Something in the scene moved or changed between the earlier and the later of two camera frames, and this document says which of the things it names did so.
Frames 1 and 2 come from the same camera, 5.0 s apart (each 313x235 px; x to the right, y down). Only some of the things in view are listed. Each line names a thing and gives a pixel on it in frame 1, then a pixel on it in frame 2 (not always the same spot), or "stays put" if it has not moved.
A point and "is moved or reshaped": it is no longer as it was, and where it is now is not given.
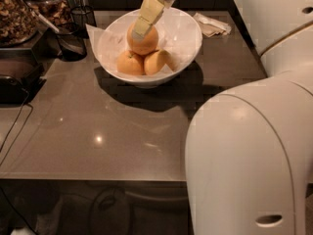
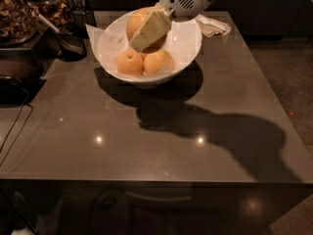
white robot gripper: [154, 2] → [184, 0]
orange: [146, 46] is moved or reshaped
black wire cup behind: [83, 15] stays put
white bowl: [143, 52] stays put
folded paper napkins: [210, 26] stays put
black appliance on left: [22, 75] stays put
